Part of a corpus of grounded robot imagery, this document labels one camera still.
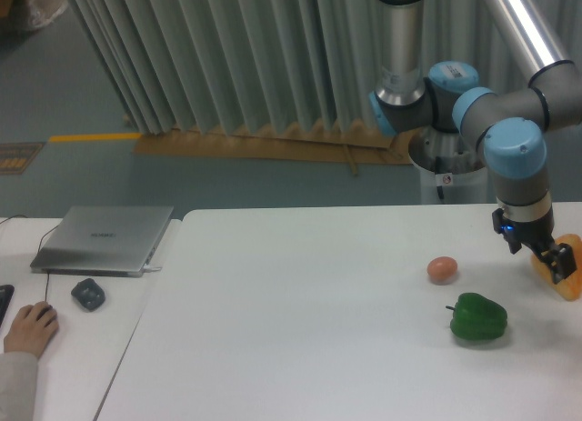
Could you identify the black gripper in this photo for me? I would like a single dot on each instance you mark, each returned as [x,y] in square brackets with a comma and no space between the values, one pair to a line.
[537,236]

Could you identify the orange bread loaf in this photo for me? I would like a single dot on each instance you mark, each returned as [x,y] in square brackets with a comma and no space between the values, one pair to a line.
[569,288]

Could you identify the black computer mouse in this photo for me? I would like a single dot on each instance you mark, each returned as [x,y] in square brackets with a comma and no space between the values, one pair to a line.
[46,316]

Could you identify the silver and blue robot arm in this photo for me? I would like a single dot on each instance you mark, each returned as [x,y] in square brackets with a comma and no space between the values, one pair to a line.
[505,131]

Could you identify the beige sleeved forearm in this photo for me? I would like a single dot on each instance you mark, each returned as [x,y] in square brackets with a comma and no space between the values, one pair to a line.
[18,385]

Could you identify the person's hand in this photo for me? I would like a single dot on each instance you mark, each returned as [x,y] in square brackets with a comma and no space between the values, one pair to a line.
[25,335]

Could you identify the green bell pepper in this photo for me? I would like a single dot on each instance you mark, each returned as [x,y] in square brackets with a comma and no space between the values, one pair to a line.
[477,318]

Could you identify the brown egg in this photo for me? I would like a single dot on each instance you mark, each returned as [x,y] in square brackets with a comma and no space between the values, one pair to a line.
[441,269]

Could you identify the brown cardboard sheet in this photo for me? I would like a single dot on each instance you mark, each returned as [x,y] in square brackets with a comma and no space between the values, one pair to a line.
[358,145]

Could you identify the pale green curtain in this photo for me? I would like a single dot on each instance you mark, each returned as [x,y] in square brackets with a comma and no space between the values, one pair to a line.
[259,67]

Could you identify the silver closed laptop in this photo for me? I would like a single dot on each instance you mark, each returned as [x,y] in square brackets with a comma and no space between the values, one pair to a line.
[104,240]

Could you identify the dark grey small gadget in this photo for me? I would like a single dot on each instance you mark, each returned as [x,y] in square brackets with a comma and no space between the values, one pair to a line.
[89,294]

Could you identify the black keyboard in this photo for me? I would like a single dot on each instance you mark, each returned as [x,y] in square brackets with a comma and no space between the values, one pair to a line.
[6,295]

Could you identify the clear plastic bag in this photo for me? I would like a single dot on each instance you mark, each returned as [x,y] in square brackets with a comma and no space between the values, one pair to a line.
[32,15]

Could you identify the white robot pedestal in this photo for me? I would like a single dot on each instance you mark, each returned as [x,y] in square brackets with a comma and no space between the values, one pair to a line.
[449,171]

